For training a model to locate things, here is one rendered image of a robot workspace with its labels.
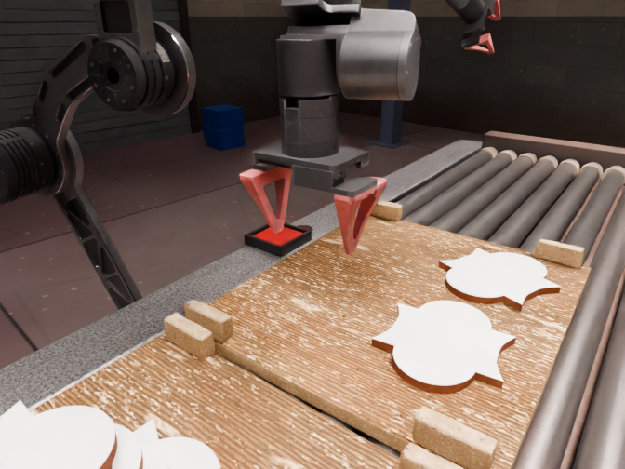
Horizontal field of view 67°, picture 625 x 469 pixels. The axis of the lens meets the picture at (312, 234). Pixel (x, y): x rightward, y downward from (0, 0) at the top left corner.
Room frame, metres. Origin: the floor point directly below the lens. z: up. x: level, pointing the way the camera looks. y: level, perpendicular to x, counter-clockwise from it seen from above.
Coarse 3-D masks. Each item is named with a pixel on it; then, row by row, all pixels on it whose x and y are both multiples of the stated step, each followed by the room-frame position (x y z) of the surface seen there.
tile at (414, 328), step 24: (408, 312) 0.44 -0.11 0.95; (432, 312) 0.44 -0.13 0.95; (456, 312) 0.44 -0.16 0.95; (480, 312) 0.44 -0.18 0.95; (384, 336) 0.40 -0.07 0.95; (408, 336) 0.40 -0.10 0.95; (432, 336) 0.40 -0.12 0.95; (456, 336) 0.40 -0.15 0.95; (480, 336) 0.40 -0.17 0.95; (504, 336) 0.40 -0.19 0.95; (408, 360) 0.36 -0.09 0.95; (432, 360) 0.36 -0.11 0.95; (456, 360) 0.36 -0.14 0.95; (480, 360) 0.36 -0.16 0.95; (432, 384) 0.33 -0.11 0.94; (456, 384) 0.33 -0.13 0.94
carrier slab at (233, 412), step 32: (160, 352) 0.38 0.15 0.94; (96, 384) 0.34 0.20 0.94; (128, 384) 0.34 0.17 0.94; (160, 384) 0.34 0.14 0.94; (192, 384) 0.34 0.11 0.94; (224, 384) 0.34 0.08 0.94; (256, 384) 0.34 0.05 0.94; (128, 416) 0.30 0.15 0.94; (160, 416) 0.30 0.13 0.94; (192, 416) 0.30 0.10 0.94; (224, 416) 0.30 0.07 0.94; (256, 416) 0.30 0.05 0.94; (288, 416) 0.30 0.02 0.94; (320, 416) 0.30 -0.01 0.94; (224, 448) 0.27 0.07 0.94; (256, 448) 0.27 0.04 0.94; (288, 448) 0.27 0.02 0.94; (320, 448) 0.27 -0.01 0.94; (352, 448) 0.27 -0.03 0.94
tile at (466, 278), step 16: (480, 256) 0.57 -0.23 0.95; (496, 256) 0.57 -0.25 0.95; (512, 256) 0.57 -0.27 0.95; (448, 272) 0.53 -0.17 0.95; (464, 272) 0.53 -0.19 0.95; (480, 272) 0.53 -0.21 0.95; (496, 272) 0.53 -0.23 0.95; (512, 272) 0.53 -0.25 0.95; (528, 272) 0.53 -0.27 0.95; (544, 272) 0.53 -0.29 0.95; (448, 288) 0.50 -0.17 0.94; (464, 288) 0.49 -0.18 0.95; (480, 288) 0.49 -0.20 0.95; (496, 288) 0.49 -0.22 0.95; (512, 288) 0.49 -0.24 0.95; (528, 288) 0.49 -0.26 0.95; (544, 288) 0.49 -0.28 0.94; (560, 288) 0.50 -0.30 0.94; (512, 304) 0.46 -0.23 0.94
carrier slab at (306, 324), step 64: (320, 256) 0.59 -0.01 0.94; (384, 256) 0.59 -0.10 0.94; (448, 256) 0.59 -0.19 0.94; (256, 320) 0.44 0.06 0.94; (320, 320) 0.44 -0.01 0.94; (384, 320) 0.44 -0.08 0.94; (512, 320) 0.44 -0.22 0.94; (320, 384) 0.34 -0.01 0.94; (384, 384) 0.34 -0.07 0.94; (512, 384) 0.34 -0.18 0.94; (512, 448) 0.27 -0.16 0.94
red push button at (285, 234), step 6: (270, 228) 0.71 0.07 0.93; (288, 228) 0.71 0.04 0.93; (258, 234) 0.68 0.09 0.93; (264, 234) 0.68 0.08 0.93; (270, 234) 0.68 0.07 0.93; (276, 234) 0.68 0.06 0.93; (282, 234) 0.68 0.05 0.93; (288, 234) 0.68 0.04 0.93; (294, 234) 0.68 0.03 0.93; (270, 240) 0.66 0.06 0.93; (276, 240) 0.66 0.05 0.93; (282, 240) 0.66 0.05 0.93; (288, 240) 0.66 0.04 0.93
